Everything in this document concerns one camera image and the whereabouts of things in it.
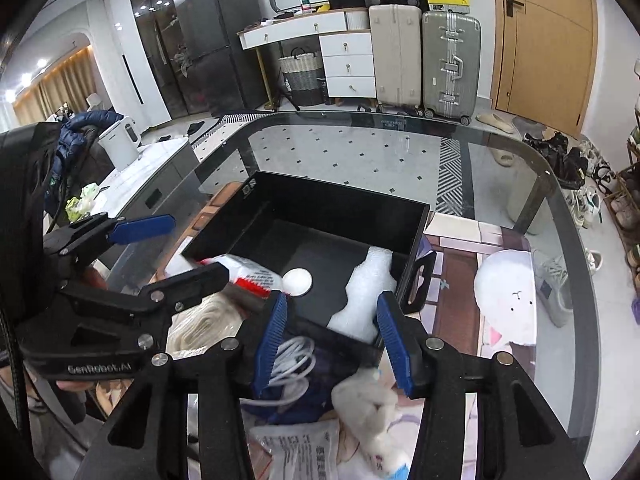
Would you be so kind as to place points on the green white wipes packet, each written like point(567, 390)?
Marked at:
point(80, 202)

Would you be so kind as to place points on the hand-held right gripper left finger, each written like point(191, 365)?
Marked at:
point(270, 345)

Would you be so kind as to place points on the blue puffer jacket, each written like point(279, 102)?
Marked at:
point(85, 132)

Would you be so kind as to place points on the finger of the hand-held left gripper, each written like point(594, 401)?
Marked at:
point(190, 285)
point(142, 227)

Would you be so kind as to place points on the white bubble wrap piece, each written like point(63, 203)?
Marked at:
point(360, 290)

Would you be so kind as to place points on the small white gauze packet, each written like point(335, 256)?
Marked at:
point(385, 460)

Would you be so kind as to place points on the dark glass cabinet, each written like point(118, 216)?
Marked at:
point(150, 35)

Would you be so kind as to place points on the wooden shoe rack with shoes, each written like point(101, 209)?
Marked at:
point(630, 210)

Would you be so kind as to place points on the black storage box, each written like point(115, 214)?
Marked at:
point(320, 240)

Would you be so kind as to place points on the wooden door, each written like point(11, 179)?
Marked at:
point(545, 35)

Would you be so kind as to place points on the printed cartoon desk mat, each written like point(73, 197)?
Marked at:
point(460, 285)

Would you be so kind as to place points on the white ribbed box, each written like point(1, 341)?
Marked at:
point(358, 20)

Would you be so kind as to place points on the white sneaker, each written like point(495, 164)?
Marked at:
point(560, 285)

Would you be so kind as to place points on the dark grey fridge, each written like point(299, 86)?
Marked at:
point(215, 35)

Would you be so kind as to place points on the white kettle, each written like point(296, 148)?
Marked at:
point(120, 142)

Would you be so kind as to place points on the clear water bottle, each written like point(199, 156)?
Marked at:
point(304, 2)

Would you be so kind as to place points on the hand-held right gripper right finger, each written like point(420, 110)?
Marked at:
point(395, 345)

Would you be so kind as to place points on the white printed packet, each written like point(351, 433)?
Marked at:
point(295, 452)

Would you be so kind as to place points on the beige slipper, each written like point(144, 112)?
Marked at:
point(495, 122)
point(501, 156)

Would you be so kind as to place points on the purple fabric bag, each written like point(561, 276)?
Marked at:
point(636, 306)

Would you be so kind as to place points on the pile of shoes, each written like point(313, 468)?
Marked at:
point(565, 160)

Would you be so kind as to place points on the white desk with drawers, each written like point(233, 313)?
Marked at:
point(347, 67)

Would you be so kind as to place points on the marble top cabinet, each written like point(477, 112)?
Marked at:
point(145, 175)

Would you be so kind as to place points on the white packet with red stripe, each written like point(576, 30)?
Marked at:
point(250, 272)

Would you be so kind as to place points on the person's left hand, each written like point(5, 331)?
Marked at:
point(77, 390)

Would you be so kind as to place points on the beige suitcase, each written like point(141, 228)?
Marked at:
point(397, 60)

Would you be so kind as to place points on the beige curtain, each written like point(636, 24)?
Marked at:
point(55, 90)

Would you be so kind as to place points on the woven laundry basket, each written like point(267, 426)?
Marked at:
point(300, 80)

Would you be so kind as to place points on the white round disc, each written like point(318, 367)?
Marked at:
point(297, 281)

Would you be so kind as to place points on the grey clothing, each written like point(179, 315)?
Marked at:
point(45, 430)

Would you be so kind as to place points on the silver suitcase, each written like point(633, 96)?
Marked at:
point(450, 65)

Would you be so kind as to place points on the black yellow shoe box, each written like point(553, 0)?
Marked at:
point(445, 2)

